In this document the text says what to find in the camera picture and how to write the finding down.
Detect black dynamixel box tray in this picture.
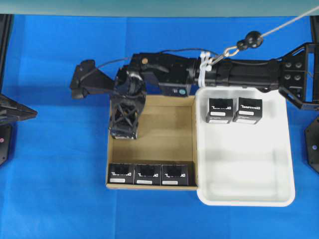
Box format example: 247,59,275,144
233,97,263,124
205,98,234,124

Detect black Dynamixel box tray left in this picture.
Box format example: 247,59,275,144
205,98,234,124

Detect black Dynamixel box tray right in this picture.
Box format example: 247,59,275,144
233,97,263,124

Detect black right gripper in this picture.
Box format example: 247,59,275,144
109,65,147,139

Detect white suspension cord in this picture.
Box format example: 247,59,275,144
211,5,319,64

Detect thin black camera cable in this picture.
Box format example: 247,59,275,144
97,48,219,69

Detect black dynamixel box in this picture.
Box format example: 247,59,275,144
110,128,137,140
107,163,135,185
161,164,194,186
134,164,161,186

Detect white cable ties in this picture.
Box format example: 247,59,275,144
198,51,212,88

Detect brown cardboard box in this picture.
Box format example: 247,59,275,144
105,95,198,191

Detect black right frame post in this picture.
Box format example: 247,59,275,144
310,15,319,43

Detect blue table cloth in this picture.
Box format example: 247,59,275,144
0,15,319,239

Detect black frame post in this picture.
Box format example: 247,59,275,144
0,14,13,90
310,15,319,43

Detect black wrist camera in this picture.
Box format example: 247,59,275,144
70,59,115,99

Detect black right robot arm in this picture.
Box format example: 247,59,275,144
109,43,319,139

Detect white plastic tray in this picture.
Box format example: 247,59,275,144
195,87,296,207

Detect black left frame post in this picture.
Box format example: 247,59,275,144
0,14,13,90

